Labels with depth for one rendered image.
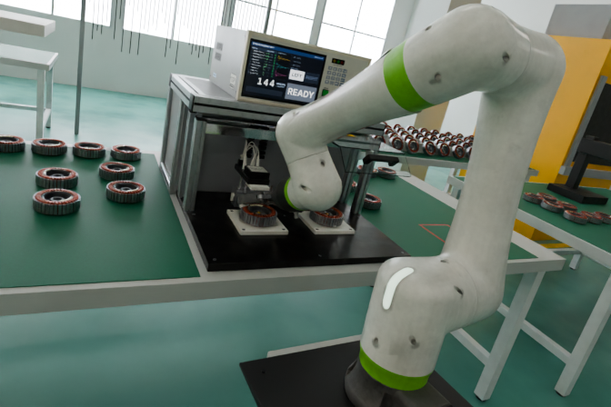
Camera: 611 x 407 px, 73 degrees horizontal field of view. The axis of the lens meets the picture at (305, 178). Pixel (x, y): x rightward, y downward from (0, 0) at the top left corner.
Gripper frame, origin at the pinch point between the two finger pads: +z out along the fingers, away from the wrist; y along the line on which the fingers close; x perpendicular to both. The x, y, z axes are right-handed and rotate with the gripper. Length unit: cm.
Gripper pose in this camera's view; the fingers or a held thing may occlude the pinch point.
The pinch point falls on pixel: (263, 203)
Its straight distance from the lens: 125.3
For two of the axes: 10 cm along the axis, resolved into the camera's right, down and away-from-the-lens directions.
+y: 8.9, 0.5, 4.5
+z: -4.5, 1.6, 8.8
